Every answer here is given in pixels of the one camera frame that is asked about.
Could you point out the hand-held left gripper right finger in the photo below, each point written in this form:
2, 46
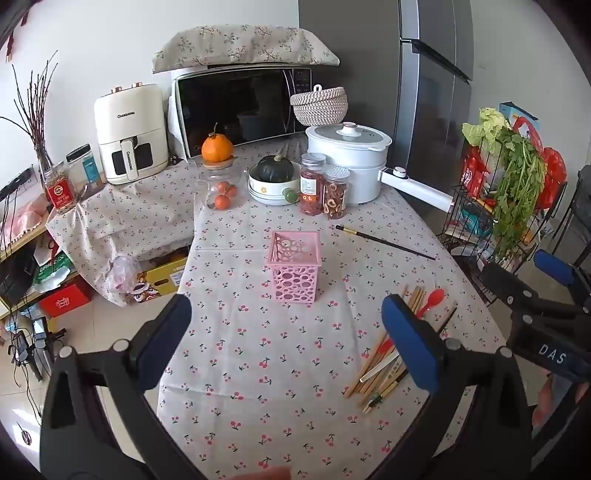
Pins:
411, 341

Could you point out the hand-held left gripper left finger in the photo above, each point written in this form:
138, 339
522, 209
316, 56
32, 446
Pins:
161, 341

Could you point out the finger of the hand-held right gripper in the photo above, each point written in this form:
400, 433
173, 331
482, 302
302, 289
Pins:
503, 281
554, 267

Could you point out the red plastic spoon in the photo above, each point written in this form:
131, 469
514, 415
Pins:
431, 297

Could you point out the pile of wooden chopsticks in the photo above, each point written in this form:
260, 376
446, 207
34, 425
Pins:
369, 374

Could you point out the pink perforated utensil holder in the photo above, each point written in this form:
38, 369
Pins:
295, 281

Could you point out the person's right hand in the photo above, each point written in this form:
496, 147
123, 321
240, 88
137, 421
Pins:
544, 401

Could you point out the white plastic spoon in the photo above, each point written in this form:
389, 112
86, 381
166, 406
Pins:
381, 364

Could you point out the yellow cardboard box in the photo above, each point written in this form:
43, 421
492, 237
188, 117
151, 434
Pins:
166, 277

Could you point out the dark metal chair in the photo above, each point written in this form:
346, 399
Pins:
582, 194

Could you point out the clear plastic bag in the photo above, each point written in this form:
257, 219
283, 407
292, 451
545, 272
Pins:
122, 272

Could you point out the green leafy herbs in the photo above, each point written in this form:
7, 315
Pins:
517, 184

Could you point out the red plastic bag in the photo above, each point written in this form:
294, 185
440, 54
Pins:
554, 170

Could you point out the cherry print tablecloth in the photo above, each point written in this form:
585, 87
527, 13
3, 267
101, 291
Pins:
258, 369

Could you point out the red box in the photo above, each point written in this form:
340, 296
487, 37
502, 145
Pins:
64, 300

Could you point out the red snack packet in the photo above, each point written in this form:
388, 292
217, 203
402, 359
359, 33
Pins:
475, 170

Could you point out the black electronic devices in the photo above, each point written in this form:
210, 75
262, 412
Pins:
37, 337

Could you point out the green and white bag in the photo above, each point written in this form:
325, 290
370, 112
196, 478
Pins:
53, 272

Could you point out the cherry print cloth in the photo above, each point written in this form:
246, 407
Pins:
129, 212

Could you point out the small tangerine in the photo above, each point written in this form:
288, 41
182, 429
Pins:
221, 201
223, 187
232, 191

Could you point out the napa cabbage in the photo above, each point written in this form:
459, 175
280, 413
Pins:
485, 127

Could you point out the blue box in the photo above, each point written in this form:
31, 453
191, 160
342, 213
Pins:
521, 110

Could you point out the jar of dried fruit rings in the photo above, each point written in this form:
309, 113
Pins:
335, 198

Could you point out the glass jar with wooden lid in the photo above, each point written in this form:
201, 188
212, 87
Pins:
207, 184

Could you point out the jar of red dried berries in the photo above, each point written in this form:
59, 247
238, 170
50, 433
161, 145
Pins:
311, 194

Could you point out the red label jar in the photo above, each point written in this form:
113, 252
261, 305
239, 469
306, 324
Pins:
60, 194

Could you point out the white electric pot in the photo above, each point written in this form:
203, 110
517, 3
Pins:
355, 170

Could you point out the white floral bowl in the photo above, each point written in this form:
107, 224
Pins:
268, 194

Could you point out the dark lid jar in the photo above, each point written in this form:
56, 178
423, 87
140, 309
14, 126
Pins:
87, 173

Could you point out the grey refrigerator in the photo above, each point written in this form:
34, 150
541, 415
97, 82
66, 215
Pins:
415, 115

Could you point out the large orange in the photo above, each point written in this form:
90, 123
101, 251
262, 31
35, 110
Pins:
217, 148

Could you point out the dark green squash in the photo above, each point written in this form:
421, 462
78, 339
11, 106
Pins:
272, 170

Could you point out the glass vase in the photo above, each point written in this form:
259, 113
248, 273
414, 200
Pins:
45, 170

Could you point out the cream air fryer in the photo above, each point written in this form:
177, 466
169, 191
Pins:
124, 120

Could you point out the black microwave oven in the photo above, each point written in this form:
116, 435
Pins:
231, 106

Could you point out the dry twig bunch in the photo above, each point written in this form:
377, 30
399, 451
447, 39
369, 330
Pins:
36, 120

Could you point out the floral cloth cover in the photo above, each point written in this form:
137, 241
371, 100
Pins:
240, 46

